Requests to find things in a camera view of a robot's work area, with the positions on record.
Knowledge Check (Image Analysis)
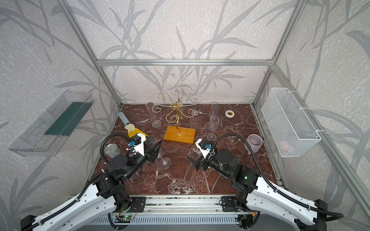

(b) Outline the clear plastic wall shelf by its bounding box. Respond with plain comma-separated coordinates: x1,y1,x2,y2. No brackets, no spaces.
9,90,94,157

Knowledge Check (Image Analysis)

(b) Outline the gold wire glass rack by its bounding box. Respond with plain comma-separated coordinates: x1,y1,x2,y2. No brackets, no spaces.
154,92,196,144

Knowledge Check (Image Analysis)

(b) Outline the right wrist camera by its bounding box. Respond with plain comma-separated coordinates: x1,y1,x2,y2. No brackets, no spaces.
195,139,214,159

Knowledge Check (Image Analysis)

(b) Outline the white tape roll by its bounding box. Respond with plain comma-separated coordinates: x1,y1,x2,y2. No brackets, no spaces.
225,110,235,118

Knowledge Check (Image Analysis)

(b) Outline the white wire basket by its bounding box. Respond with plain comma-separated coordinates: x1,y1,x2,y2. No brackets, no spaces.
261,88,321,158

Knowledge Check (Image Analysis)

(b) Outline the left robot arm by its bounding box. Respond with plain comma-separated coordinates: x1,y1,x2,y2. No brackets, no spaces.
20,133,162,231

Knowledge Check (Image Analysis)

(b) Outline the lilac mug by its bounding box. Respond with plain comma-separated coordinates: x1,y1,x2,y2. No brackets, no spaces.
246,134,263,154

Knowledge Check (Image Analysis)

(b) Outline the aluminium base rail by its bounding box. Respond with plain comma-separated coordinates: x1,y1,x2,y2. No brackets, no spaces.
59,194,304,216

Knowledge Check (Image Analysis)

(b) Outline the yellow black work glove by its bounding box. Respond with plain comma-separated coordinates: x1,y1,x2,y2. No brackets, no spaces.
124,123,148,138

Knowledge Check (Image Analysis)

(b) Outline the pink item in basket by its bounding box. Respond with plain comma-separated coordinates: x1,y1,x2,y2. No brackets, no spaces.
278,140,293,153

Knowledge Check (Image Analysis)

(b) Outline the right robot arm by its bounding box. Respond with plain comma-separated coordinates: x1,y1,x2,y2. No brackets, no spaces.
188,135,344,231

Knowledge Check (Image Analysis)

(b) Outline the clear wine glass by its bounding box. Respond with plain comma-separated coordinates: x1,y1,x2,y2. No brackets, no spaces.
145,102,161,128
157,149,172,169
209,102,219,119
190,95,202,116
171,87,185,105
207,116,220,141

